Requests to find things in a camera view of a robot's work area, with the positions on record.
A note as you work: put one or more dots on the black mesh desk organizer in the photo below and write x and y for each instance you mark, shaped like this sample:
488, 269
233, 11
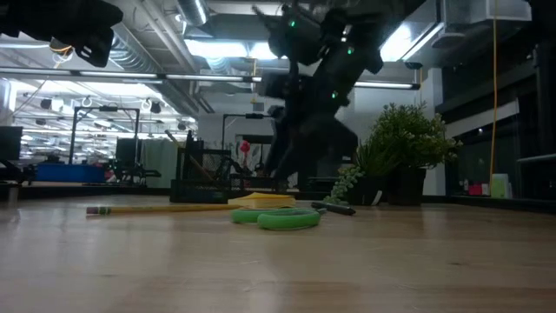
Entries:
204, 191

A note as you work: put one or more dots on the silver ceiling air duct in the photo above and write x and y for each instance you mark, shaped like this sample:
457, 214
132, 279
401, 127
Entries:
193, 11

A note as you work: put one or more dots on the red ball object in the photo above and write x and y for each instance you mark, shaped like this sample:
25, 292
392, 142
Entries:
245, 147

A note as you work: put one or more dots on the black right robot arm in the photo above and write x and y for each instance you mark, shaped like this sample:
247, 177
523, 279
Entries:
347, 26

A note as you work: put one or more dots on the blue storage bin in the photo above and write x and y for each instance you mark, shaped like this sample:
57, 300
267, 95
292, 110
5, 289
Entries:
69, 172

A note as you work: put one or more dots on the black gantry frame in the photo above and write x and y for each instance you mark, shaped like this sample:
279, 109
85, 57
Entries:
106, 108
254, 115

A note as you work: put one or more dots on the yellow pencil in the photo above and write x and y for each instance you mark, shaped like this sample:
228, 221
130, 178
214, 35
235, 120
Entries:
152, 209
182, 150

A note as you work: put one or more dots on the bushy green potted plant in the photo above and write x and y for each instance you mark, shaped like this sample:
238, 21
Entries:
408, 139

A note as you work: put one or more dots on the small red box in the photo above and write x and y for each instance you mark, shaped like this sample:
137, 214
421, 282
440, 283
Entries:
475, 189

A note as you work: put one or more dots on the black pen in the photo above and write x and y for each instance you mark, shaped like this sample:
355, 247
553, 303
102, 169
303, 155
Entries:
334, 208

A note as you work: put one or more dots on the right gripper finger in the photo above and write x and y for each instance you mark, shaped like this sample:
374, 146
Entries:
302, 161
278, 135

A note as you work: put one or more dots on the yellow sticky note pad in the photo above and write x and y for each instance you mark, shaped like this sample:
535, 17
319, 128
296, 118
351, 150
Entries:
265, 201

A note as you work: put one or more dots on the light green box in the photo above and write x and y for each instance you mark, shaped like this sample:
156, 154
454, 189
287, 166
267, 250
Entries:
499, 186

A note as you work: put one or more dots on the trailing succulent potted plant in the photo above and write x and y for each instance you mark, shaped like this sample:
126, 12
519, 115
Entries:
343, 182

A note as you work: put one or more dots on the black background monitor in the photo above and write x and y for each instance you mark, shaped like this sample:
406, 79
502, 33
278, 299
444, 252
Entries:
11, 143

